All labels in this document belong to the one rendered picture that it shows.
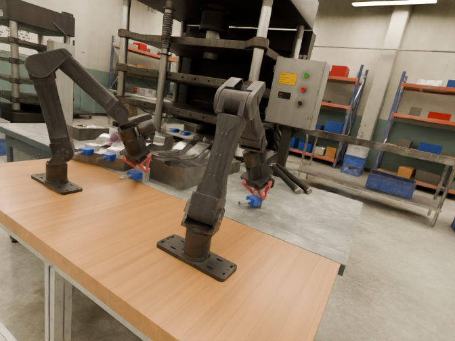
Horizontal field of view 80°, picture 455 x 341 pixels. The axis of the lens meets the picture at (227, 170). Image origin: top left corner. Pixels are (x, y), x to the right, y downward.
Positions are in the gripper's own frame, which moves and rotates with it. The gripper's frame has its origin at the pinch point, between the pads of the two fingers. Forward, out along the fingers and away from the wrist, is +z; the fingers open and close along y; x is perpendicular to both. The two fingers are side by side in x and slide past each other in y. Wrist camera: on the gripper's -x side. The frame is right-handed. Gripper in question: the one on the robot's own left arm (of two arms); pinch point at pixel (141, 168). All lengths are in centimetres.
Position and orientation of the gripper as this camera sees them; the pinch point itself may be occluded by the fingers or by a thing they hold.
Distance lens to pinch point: 115.1
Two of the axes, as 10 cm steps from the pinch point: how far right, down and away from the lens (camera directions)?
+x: -4.8, 6.0, -6.4
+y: -8.7, -2.6, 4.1
